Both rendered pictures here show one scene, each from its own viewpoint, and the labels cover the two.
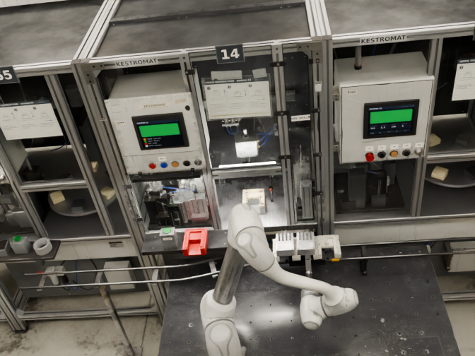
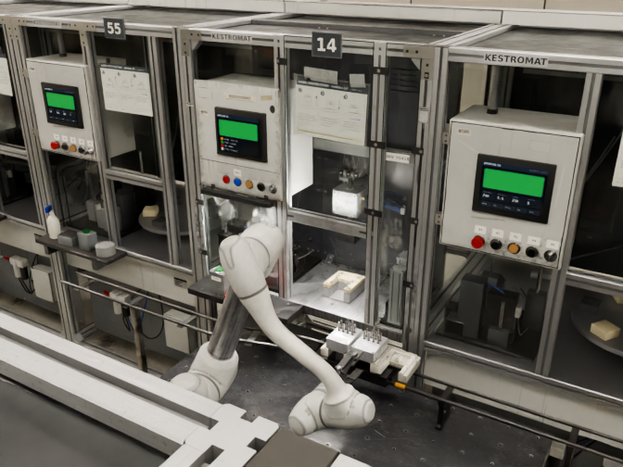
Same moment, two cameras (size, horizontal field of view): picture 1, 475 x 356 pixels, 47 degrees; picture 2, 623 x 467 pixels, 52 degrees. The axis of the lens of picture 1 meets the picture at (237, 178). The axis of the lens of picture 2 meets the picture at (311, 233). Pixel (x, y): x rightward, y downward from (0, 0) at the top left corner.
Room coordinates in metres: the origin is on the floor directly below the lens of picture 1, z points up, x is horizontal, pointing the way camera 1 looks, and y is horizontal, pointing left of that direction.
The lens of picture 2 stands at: (0.03, -0.92, 2.31)
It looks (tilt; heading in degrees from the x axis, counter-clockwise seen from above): 24 degrees down; 23
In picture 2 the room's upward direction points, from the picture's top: straight up
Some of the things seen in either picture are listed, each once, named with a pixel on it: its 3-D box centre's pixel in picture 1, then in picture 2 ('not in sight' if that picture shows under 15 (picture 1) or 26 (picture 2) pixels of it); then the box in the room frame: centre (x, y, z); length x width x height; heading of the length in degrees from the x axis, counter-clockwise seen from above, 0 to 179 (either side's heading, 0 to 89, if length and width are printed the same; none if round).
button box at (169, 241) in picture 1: (169, 236); (222, 281); (2.18, 0.43, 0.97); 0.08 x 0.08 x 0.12; 83
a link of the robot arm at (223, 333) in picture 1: (223, 343); (187, 404); (1.53, 0.19, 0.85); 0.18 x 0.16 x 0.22; 6
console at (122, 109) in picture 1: (160, 123); (253, 133); (2.37, 0.35, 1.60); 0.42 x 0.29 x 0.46; 83
